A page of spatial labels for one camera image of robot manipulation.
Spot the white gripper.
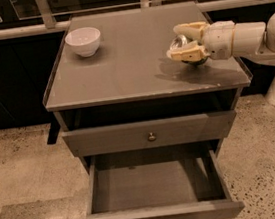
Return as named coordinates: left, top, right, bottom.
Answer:
left=166, top=21, right=235, bottom=62

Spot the green soda can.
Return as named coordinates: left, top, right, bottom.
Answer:
left=169, top=34, right=208, bottom=66

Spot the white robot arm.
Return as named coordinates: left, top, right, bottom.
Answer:
left=166, top=13, right=275, bottom=66

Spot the grey drawer cabinet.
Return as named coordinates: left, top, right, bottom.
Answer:
left=44, top=2, right=251, bottom=151

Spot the brass top drawer knob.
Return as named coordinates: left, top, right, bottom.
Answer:
left=148, top=132, right=156, bottom=142

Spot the grey top drawer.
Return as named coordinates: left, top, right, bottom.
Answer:
left=62, top=110, right=236, bottom=157

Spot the open grey middle drawer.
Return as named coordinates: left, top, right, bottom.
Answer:
left=83, top=151, right=244, bottom=219

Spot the white ceramic bowl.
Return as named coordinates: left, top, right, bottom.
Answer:
left=65, top=27, right=101, bottom=57

